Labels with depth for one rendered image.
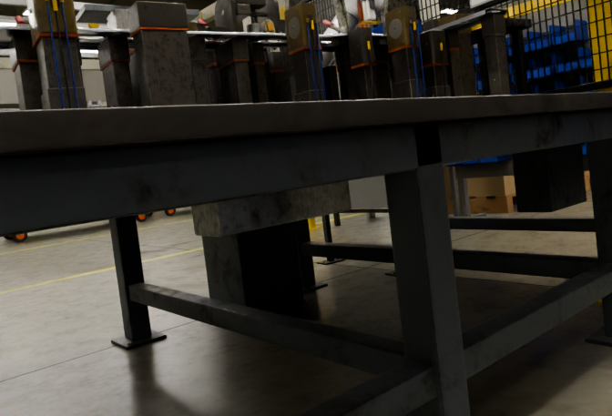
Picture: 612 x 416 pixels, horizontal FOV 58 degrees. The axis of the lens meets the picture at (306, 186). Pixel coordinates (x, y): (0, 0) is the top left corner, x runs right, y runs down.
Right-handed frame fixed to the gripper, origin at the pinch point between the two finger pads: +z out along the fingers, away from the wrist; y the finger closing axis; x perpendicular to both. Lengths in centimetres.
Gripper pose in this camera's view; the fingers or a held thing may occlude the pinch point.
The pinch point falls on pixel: (369, 10)
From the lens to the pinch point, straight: 201.3
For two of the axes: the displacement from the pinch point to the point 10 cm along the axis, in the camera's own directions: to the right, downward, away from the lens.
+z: 1.2, 9.9, 0.5
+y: -5.4, 0.3, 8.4
